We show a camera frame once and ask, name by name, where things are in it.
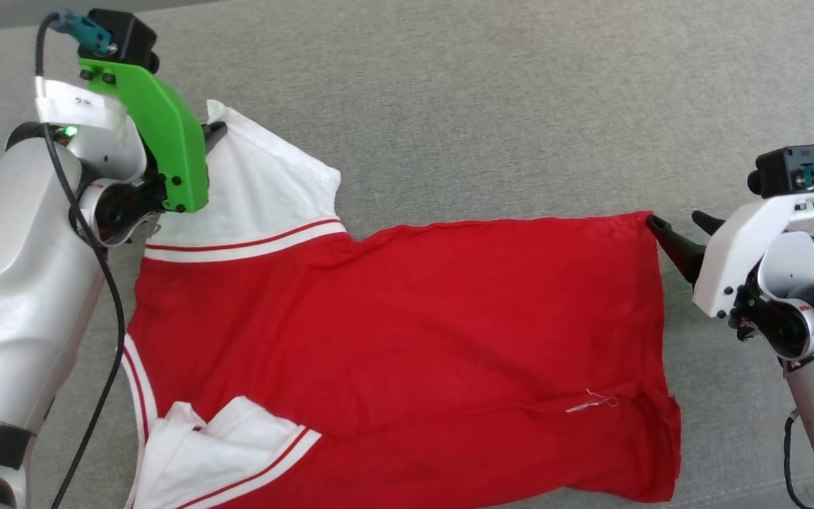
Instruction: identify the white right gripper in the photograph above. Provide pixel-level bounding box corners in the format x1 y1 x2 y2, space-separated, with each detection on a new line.
645 192 814 320

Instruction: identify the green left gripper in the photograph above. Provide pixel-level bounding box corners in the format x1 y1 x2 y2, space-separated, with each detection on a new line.
78 58 229 215

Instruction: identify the red and white t-shirt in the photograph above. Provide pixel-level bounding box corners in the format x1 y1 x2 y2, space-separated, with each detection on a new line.
121 99 683 509

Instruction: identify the white handwritten tape label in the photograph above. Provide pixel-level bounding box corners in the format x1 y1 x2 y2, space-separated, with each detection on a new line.
34 76 130 132

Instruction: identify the teal left camera connector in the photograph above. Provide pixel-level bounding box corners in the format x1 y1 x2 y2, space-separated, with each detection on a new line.
49 7 112 57

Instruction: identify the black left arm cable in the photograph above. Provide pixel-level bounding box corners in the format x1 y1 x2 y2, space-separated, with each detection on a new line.
34 11 127 509

